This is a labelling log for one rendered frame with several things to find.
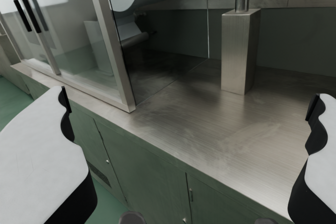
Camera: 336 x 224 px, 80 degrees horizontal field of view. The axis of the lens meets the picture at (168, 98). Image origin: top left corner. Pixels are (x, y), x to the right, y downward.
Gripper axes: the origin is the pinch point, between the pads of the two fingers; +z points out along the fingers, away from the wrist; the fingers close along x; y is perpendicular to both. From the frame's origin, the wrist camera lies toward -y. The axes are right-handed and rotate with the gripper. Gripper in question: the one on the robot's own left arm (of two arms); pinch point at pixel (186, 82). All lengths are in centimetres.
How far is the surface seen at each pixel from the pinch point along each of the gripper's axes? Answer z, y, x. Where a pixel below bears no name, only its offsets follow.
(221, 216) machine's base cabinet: 21, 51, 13
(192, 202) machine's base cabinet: 27, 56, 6
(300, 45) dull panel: 67, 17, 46
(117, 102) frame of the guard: 50, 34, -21
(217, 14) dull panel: 88, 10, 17
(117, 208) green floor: 66, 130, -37
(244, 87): 52, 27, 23
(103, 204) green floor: 69, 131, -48
